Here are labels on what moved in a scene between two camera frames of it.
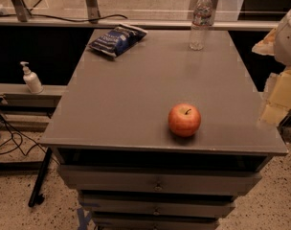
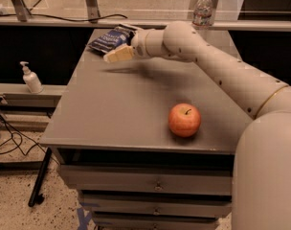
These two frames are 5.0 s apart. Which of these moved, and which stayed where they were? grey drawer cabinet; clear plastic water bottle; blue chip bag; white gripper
Moved: white gripper
Stayed: grey drawer cabinet; blue chip bag; clear plastic water bottle
